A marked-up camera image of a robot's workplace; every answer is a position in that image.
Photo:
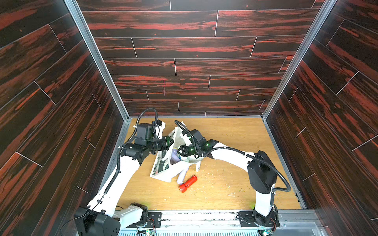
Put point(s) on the white canvas tote bag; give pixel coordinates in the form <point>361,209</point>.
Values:
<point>170,163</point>

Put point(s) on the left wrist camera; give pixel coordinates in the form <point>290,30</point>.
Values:
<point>150,131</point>

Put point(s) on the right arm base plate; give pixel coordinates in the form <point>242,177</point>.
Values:
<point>255,219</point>

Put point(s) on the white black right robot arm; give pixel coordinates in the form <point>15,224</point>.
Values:
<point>264,177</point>

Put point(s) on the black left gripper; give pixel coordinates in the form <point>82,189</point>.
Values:
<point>165,146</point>

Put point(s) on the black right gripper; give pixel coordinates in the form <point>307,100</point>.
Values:
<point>185,150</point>

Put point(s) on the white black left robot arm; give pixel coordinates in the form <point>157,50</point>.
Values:
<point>99,217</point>

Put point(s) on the red flashlight lower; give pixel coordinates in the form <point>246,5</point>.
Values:
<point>183,187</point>

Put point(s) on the white flashlight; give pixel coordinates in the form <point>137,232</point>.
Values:
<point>181,177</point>
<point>175,157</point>

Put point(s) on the aluminium front rail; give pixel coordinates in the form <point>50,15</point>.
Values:
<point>291,222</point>

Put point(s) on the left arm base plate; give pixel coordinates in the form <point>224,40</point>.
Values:
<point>151,219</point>

